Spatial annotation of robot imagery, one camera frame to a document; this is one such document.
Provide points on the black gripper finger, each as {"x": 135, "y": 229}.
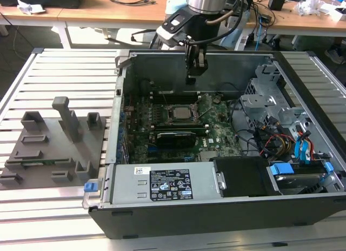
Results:
{"x": 192, "y": 59}
{"x": 203, "y": 61}

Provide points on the silver CPU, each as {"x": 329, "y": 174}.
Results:
{"x": 183, "y": 113}

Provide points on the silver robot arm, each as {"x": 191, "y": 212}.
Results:
{"x": 208, "y": 0}

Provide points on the CPU socket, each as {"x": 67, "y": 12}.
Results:
{"x": 169, "y": 118}

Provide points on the black RAM slots with clips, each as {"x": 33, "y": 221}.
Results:
{"x": 178, "y": 128}
{"x": 178, "y": 97}

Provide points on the green motherboard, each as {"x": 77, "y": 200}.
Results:
{"x": 224, "y": 126}

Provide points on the metal drive cage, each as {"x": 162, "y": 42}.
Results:
{"x": 259, "y": 102}

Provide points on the small black box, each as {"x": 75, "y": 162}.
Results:
{"x": 277, "y": 2}

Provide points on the black graphics card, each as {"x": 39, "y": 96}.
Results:
{"x": 175, "y": 140}

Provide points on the silver chipset heatsink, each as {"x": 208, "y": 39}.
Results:
{"x": 208, "y": 156}

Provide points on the clear plastic bags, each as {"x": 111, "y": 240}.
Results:
{"x": 308, "y": 6}

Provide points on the long wooden desk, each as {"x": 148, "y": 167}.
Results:
{"x": 92, "y": 14}

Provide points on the person's shoe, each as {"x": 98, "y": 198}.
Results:
{"x": 333, "y": 55}

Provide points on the white cardboard box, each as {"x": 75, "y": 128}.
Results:
{"x": 333, "y": 14}

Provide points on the blue disk carrier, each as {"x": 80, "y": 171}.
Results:
{"x": 282, "y": 169}

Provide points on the grey parts rack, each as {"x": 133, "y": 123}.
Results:
{"x": 89, "y": 148}

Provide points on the silver power supply with label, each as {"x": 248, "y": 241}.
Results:
{"x": 129, "y": 186}

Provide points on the silver hard disk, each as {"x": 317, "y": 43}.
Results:
{"x": 294, "y": 182}

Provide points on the black open PC case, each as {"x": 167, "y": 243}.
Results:
{"x": 216, "y": 218}

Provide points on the blue case latch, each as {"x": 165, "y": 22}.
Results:
{"x": 90, "y": 187}

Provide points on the crumpled white paper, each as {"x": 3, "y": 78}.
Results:
{"x": 29, "y": 7}

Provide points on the green RAM stick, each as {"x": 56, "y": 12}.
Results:
{"x": 50, "y": 162}

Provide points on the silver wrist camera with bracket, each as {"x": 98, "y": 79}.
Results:
{"x": 173, "y": 32}

